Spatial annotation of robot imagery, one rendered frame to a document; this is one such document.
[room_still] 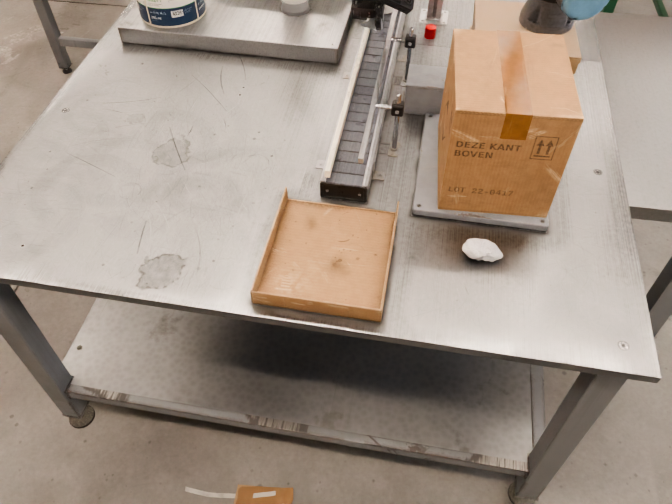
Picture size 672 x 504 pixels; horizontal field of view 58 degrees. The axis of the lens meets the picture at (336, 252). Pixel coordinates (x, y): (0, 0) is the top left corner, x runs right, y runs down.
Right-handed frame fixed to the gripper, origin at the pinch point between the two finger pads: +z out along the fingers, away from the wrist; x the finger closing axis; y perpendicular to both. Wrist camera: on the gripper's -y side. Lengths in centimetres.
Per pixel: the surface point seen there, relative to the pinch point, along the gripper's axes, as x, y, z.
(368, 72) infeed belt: 15.4, 1.3, -2.7
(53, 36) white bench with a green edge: -42, 172, 107
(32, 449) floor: 134, 90, 30
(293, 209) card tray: 61, 11, -24
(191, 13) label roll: 0, 57, 3
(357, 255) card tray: 71, -5, -29
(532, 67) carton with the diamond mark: 28, -36, -38
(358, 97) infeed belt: 25.6, 2.2, -8.6
